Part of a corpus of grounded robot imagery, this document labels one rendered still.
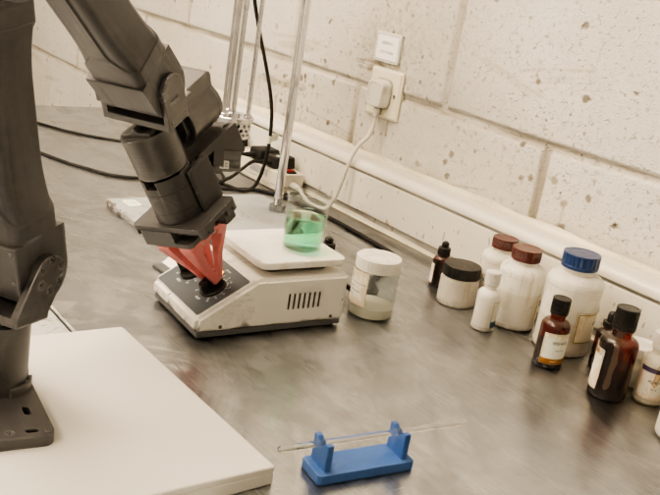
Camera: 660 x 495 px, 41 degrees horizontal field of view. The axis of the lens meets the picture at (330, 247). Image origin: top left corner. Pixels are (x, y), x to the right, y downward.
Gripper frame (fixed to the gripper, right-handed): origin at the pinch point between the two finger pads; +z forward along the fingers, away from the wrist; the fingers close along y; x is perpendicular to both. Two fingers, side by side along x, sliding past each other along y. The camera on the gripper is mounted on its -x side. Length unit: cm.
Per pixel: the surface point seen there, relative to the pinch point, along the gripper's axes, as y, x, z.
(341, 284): -9.4, -10.1, 8.3
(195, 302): 0.5, 3.4, 1.4
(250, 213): 25.3, -34.4, 17.2
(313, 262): -8.0, -8.3, 3.7
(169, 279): 7.3, 0.2, 1.4
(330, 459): -27.0, 19.1, 1.7
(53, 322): 11.7, 13.8, -2.7
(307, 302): -7.3, -5.7, 7.9
